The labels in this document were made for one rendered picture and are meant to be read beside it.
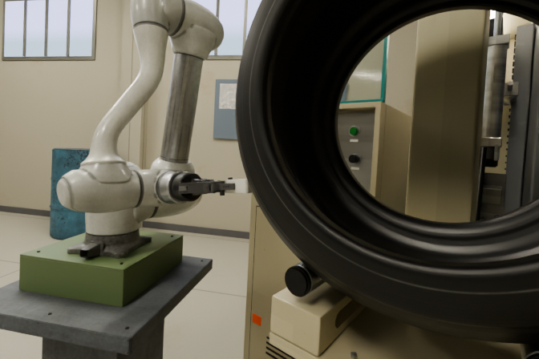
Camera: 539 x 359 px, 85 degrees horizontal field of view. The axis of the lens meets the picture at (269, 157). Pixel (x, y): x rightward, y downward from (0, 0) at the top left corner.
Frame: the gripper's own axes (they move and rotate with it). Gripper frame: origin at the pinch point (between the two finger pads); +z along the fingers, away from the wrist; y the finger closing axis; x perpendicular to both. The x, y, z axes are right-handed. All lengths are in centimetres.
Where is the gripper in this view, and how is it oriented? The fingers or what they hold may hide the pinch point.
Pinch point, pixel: (237, 186)
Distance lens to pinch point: 65.1
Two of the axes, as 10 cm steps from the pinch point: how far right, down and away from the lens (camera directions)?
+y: 6.3, 0.1, 7.8
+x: 0.5, 10.0, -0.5
